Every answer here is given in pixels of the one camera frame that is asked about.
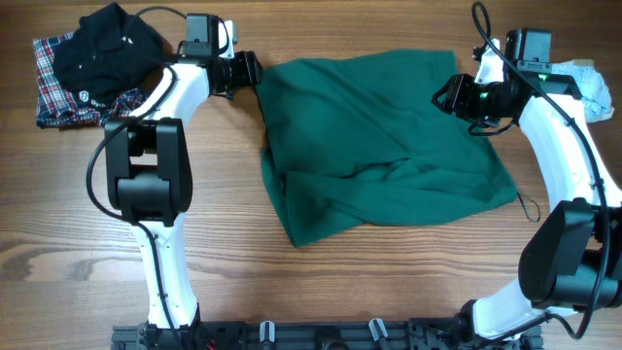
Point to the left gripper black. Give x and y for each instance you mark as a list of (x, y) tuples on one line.
[(248, 65)]

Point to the black polo shirt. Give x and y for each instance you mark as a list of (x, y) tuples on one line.
[(111, 52)]

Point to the dark green shorts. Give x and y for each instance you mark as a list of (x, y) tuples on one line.
[(357, 141)]

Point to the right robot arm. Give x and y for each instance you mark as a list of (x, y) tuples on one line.
[(573, 262)]

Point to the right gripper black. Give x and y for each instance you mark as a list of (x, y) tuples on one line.
[(457, 88)]

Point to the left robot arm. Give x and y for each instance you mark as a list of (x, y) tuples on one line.
[(149, 179)]

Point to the red plaid shirt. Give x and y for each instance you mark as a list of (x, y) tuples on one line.
[(60, 108)]

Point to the light blue striped cloth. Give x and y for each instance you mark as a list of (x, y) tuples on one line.
[(596, 97)]

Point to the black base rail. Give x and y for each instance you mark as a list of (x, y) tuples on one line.
[(414, 334)]

